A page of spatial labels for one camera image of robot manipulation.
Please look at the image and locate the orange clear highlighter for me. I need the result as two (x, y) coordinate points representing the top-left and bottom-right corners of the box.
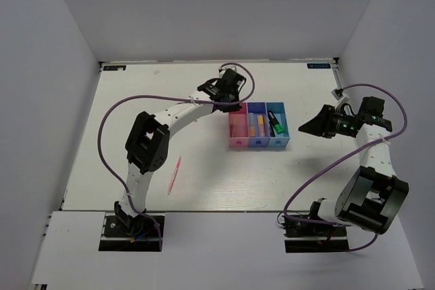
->
(248, 113), (256, 138)

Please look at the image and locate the green black highlighter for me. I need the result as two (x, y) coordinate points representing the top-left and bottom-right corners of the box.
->
(267, 111), (284, 134)

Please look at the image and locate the pink thin pen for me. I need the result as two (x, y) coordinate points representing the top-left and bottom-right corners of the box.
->
(167, 156), (182, 195)

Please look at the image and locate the yellow thin pen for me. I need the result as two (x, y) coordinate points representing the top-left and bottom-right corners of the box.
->
(230, 114), (239, 138)

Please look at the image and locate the purple black highlighter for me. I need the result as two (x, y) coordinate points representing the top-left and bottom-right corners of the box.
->
(269, 120), (275, 137)

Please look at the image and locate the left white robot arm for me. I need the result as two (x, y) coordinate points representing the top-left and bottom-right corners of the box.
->
(115, 68), (246, 235)

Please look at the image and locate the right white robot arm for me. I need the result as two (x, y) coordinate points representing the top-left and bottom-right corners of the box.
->
(299, 96), (409, 235)

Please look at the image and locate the pink drawer box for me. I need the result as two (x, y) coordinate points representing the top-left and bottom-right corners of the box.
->
(228, 103), (249, 148)

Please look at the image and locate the light blue drawer box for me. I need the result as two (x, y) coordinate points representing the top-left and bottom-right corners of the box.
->
(266, 102), (290, 148)

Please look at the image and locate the right corner label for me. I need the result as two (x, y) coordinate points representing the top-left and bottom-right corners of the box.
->
(307, 62), (331, 69)

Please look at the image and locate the corner label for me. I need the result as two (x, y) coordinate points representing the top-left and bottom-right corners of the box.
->
(103, 65), (126, 71)
(307, 62), (331, 69)

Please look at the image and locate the left corner label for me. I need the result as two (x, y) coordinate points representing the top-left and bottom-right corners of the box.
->
(103, 65), (126, 71)

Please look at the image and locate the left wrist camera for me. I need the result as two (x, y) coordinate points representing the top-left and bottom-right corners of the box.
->
(218, 63), (237, 74)

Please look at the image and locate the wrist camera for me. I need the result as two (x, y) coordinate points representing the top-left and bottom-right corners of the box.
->
(331, 88), (350, 112)
(218, 63), (237, 74)

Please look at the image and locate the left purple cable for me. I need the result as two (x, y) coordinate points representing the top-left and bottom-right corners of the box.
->
(97, 62), (256, 252)

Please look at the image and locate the purple cable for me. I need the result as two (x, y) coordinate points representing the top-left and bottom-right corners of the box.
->
(97, 62), (256, 252)
(283, 83), (408, 253)

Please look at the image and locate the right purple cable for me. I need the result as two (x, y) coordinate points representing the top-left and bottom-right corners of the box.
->
(283, 83), (408, 253)

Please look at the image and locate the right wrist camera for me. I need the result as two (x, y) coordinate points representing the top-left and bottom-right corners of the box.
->
(331, 88), (350, 112)

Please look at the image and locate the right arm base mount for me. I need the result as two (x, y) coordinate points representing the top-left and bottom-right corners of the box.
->
(277, 212), (350, 253)

